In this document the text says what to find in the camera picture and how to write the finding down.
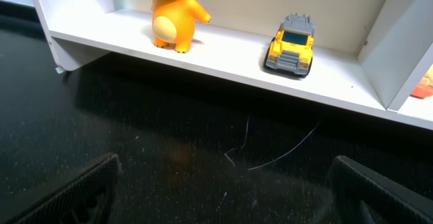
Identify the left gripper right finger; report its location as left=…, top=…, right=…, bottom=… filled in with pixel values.
left=327, top=155, right=433, bottom=224

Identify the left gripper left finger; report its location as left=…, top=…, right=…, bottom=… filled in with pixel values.
left=5, top=152, right=122, bottom=224

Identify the grey and yellow toy truck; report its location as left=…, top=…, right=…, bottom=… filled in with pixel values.
left=263, top=13, right=317, bottom=79

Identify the yellow rubber duck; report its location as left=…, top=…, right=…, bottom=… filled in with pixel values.
left=145, top=0, right=212, bottom=54

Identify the yellow plush duck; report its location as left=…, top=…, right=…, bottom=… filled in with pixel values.
left=410, top=64, right=433, bottom=100

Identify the white shelf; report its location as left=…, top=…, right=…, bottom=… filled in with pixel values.
left=26, top=0, right=433, bottom=131

